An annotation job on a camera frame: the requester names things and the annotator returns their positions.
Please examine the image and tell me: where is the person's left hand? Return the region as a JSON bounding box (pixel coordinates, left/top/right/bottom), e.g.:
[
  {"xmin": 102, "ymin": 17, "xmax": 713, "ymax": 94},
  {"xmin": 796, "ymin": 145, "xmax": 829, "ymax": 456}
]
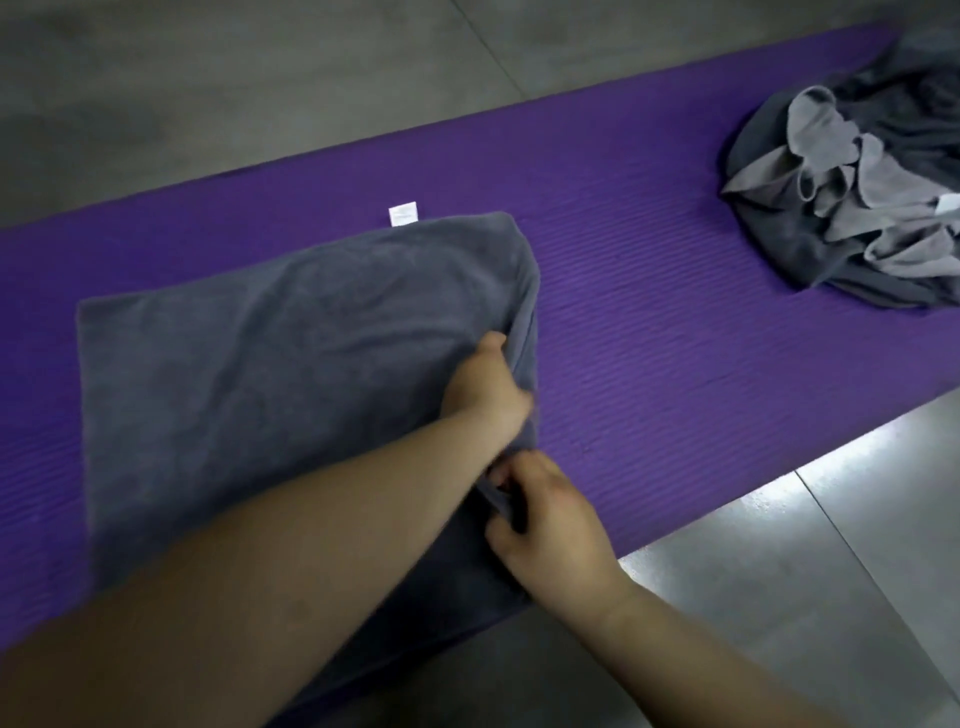
[{"xmin": 438, "ymin": 331, "xmax": 535, "ymax": 448}]

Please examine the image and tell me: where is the person's right hand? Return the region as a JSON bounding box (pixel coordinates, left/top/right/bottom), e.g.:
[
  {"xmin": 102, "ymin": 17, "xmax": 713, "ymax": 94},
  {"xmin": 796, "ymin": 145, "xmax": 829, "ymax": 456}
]
[{"xmin": 483, "ymin": 449, "xmax": 636, "ymax": 624}]

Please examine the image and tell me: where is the purple yoga mat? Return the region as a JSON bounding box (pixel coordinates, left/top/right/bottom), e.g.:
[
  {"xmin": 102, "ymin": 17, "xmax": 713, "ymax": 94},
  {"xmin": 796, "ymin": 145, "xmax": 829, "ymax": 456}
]
[{"xmin": 0, "ymin": 22, "xmax": 960, "ymax": 676}]

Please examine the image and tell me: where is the person's left forearm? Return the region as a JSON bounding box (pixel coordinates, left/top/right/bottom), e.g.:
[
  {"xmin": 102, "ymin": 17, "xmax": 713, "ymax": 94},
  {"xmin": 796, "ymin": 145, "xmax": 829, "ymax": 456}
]
[{"xmin": 0, "ymin": 408, "xmax": 519, "ymax": 728}]

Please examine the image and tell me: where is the person's right forearm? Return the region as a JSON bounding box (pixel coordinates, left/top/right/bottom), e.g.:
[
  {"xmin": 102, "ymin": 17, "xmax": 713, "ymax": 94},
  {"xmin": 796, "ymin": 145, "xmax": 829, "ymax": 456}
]
[{"xmin": 599, "ymin": 581, "xmax": 849, "ymax": 728}]

